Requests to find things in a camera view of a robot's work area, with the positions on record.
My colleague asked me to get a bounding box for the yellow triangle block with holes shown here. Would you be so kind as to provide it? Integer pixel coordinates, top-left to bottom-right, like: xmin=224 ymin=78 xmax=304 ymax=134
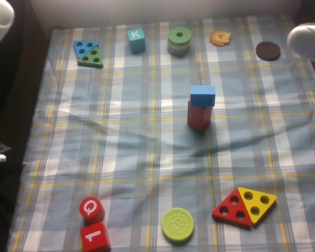
xmin=237 ymin=187 xmax=278 ymax=226

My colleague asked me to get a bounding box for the red triangle block with holes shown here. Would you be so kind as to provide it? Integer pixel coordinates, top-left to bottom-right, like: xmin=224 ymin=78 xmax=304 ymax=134
xmin=212 ymin=188 xmax=254 ymax=230

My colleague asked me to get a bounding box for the blue cube block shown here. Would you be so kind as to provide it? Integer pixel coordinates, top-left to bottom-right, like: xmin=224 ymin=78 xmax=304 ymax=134
xmin=190 ymin=85 xmax=216 ymax=108

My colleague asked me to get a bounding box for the blue plaid tablecloth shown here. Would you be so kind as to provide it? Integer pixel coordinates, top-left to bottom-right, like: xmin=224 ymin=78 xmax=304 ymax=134
xmin=6 ymin=15 xmax=315 ymax=252

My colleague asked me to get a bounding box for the red rectangular wooden block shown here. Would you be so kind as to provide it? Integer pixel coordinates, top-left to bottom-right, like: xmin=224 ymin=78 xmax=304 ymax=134
xmin=186 ymin=101 xmax=213 ymax=132

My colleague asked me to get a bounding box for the lime green round toy cookie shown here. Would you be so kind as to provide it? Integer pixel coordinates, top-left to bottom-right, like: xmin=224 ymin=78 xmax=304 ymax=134
xmin=161 ymin=207 xmax=195 ymax=246

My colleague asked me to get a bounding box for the dark brown round toy cookie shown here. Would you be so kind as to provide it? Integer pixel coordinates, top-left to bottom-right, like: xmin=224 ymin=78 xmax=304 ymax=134
xmin=255 ymin=41 xmax=281 ymax=61

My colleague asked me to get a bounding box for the green triangle block with holes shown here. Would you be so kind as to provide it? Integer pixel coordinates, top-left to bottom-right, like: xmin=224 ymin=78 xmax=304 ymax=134
xmin=76 ymin=46 xmax=104 ymax=69

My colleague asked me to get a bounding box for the teal letter K cube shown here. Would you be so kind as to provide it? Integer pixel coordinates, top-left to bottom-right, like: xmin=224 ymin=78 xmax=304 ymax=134
xmin=127 ymin=28 xmax=146 ymax=55

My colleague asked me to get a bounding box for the tan flower-shaped toy biscuit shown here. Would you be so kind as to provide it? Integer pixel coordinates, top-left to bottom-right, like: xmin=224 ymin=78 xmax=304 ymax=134
xmin=209 ymin=30 xmax=232 ymax=48

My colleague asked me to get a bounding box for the white robot body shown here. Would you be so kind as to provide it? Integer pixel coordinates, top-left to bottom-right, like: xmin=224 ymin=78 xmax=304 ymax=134
xmin=28 ymin=0 xmax=304 ymax=27

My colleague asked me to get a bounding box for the red wooden ring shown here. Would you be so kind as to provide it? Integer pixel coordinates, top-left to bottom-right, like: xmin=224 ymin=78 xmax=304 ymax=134
xmin=168 ymin=49 xmax=191 ymax=58

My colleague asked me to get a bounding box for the yellow wooden ring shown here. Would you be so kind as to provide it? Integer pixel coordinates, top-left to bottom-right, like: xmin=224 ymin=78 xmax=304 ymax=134
xmin=167 ymin=41 xmax=192 ymax=50

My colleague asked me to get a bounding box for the green wooden ring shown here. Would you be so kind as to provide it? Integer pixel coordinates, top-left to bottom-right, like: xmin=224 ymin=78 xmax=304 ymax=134
xmin=167 ymin=26 xmax=193 ymax=46

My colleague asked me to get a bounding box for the blue wooden ring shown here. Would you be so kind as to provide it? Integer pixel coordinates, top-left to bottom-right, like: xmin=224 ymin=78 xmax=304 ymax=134
xmin=167 ymin=46 xmax=192 ymax=53

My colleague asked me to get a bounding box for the red number 1 cube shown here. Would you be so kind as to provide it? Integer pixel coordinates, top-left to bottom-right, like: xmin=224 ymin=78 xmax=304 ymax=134
xmin=80 ymin=222 xmax=112 ymax=252

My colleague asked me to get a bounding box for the red letter Q cylinder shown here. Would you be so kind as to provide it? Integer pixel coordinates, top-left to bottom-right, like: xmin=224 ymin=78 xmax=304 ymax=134
xmin=79 ymin=196 xmax=106 ymax=225

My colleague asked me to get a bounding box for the blue triangle block with holes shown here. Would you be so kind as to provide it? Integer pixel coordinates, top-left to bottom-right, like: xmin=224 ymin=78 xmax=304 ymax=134
xmin=72 ymin=40 xmax=99 ymax=59

